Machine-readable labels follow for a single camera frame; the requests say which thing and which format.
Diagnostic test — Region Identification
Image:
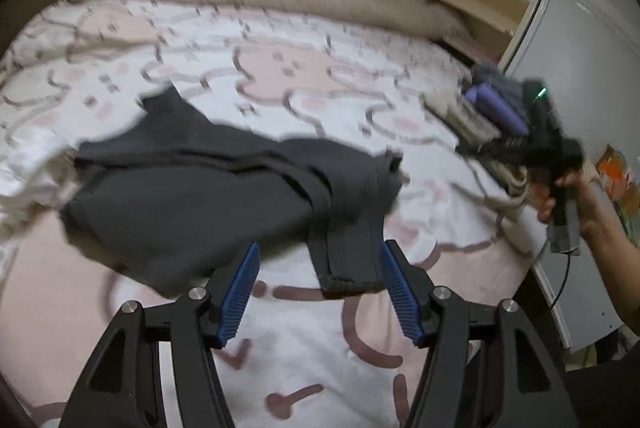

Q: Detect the white cabinet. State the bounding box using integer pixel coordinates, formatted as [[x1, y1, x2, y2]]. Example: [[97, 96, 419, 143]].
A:
[[500, 0, 640, 351]]

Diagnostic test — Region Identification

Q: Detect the person's right hand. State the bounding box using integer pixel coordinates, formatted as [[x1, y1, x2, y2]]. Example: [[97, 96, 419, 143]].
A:
[[530, 168, 601, 236]]

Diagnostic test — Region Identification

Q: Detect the dark grey garment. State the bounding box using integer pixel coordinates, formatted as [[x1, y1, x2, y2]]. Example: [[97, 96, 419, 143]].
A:
[[60, 86, 406, 301]]

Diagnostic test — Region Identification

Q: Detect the black cable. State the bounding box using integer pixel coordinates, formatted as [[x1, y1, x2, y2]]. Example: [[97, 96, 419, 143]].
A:
[[549, 252, 574, 309]]

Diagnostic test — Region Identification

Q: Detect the beige folded garment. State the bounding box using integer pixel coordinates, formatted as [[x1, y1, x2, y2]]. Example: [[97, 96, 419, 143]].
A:
[[424, 89, 503, 143]]

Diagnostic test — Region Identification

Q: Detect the wooden shelf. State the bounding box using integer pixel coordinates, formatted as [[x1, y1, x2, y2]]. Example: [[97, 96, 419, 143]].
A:
[[421, 0, 531, 65]]

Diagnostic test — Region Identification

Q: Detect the person's right forearm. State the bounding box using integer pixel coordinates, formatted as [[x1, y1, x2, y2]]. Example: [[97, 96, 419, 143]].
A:
[[575, 181, 640, 325]]

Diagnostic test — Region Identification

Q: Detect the grey folded garment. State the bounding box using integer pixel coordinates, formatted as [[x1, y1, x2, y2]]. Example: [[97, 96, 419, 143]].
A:
[[470, 63, 526, 104]]

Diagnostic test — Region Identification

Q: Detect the person's dark clothing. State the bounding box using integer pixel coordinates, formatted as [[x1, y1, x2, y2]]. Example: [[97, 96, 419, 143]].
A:
[[562, 348, 640, 428]]

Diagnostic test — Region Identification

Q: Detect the dark brown chair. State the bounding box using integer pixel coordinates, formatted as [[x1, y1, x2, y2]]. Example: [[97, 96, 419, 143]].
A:
[[0, 0, 62, 56]]

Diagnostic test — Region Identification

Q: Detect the white pink printed bed sheet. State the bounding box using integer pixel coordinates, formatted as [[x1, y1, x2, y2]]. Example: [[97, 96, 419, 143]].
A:
[[0, 0, 548, 428]]

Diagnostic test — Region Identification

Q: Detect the cream garment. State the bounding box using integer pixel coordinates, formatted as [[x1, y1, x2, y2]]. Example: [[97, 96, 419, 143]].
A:
[[462, 153, 538, 221]]

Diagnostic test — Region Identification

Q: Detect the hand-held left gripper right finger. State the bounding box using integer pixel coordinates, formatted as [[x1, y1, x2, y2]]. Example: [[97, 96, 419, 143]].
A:
[[380, 239, 581, 428]]

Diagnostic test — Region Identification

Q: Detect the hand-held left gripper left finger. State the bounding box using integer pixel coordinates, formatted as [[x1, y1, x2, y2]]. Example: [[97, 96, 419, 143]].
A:
[[59, 241, 262, 428]]

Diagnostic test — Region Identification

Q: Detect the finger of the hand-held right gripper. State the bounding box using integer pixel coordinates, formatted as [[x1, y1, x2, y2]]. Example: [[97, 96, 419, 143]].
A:
[[456, 134, 528, 161]]

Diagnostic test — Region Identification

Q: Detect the purple folded garment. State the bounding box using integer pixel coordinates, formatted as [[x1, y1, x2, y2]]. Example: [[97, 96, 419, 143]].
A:
[[464, 82, 530, 136]]

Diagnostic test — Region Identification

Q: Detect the orange packet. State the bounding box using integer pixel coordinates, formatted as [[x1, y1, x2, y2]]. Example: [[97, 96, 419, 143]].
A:
[[595, 145, 640, 204]]

